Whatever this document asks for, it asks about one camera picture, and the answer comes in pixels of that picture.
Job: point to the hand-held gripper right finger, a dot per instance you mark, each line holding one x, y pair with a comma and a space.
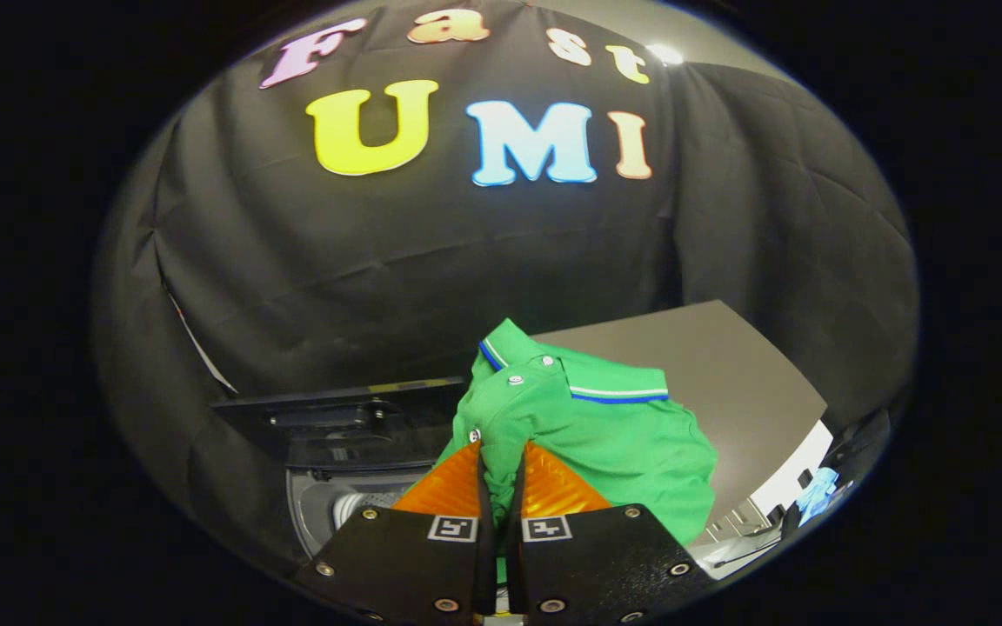
597, 565

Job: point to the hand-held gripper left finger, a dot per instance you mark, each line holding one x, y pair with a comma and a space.
414, 565

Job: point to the green polo shirt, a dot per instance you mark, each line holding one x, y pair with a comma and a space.
623, 452

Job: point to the white box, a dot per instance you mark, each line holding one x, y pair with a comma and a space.
792, 478

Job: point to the light blue object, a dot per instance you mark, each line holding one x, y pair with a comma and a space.
817, 494

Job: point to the beige cabinet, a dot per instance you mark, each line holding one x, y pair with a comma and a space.
727, 374

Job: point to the black backdrop cloth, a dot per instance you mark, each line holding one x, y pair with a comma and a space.
379, 261

